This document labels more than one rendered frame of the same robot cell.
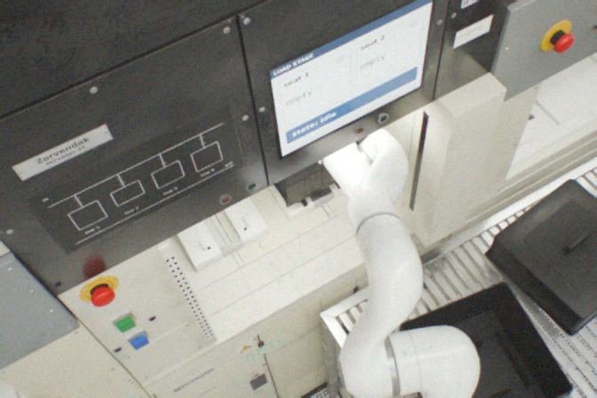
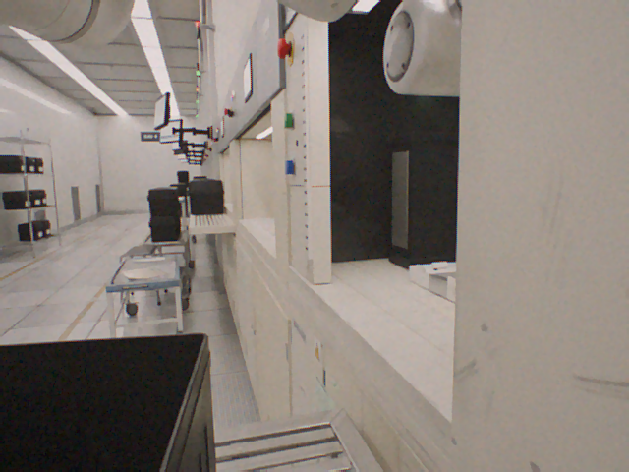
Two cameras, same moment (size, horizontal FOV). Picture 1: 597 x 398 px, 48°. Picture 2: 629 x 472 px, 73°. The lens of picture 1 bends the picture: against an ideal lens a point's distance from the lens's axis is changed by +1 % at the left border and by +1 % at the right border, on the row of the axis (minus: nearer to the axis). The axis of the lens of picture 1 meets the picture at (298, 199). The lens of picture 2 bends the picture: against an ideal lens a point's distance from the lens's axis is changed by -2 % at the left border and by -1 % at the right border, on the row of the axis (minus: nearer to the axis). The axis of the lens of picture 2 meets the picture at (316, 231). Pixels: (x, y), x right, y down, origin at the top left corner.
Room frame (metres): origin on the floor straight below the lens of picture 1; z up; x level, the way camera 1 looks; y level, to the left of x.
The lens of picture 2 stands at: (0.69, -0.57, 1.08)
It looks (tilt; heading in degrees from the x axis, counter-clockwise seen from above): 8 degrees down; 98
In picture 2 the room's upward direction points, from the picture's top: 1 degrees counter-clockwise
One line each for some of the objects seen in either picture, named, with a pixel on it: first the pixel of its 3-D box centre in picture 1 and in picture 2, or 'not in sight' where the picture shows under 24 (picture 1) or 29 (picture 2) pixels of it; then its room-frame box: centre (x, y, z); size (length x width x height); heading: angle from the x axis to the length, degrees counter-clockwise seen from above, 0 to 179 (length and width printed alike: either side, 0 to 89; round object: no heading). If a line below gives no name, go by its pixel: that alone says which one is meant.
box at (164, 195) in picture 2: not in sight; (163, 201); (-1.44, 3.39, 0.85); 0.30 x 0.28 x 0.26; 113
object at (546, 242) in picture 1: (572, 250); not in sight; (0.71, -0.67, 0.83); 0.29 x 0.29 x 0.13; 31
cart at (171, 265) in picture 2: not in sight; (152, 298); (-0.89, 2.14, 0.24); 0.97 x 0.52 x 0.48; 117
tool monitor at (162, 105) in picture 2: not in sight; (182, 117); (-0.98, 2.96, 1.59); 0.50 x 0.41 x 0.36; 24
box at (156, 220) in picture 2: not in sight; (164, 227); (-1.45, 3.40, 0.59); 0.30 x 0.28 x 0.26; 114
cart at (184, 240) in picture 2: not in sight; (169, 256); (-1.56, 3.68, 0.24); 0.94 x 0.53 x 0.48; 114
